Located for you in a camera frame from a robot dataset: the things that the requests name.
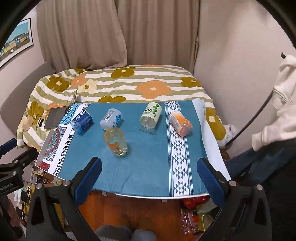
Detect orange label clear cup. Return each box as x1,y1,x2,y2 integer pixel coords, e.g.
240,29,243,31
103,127,128,157

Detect blue label plastic cup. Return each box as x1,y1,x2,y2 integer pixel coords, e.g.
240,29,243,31
70,110,93,135

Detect white blue label cup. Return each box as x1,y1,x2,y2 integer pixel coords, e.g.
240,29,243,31
100,108,122,131

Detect orange white small cup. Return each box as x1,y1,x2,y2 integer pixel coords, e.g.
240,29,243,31
169,110,193,136

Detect green white label cup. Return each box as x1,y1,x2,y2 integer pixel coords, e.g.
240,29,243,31
139,102,162,133

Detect person's left hand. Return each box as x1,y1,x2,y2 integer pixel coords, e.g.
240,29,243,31
7,199,20,227

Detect cream hoodie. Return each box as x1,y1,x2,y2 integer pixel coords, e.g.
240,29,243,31
251,55,295,151

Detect teal patterned tablecloth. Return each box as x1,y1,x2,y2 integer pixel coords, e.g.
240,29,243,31
37,99,230,198

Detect floral striped duvet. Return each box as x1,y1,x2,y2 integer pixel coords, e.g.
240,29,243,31
16,65,227,150

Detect beige curtain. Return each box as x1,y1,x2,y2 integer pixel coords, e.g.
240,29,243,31
37,1,200,72

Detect framed wall picture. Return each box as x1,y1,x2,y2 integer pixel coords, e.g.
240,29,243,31
0,18,34,67

